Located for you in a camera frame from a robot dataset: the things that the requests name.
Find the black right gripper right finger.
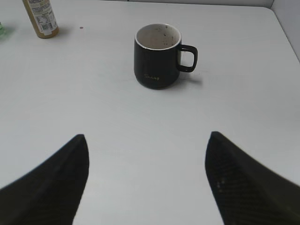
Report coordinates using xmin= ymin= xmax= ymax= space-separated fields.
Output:
xmin=205 ymin=131 xmax=300 ymax=225

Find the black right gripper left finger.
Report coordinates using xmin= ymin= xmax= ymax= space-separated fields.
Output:
xmin=0 ymin=134 xmax=90 ymax=225

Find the black mug white inside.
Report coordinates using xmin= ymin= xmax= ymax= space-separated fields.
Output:
xmin=134 ymin=23 xmax=198 ymax=89

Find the green soda bottle yellow cap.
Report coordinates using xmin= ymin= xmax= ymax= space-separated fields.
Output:
xmin=0 ymin=23 xmax=14 ymax=42

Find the orange juice bottle white cap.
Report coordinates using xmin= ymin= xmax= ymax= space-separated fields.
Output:
xmin=22 ymin=0 xmax=59 ymax=39

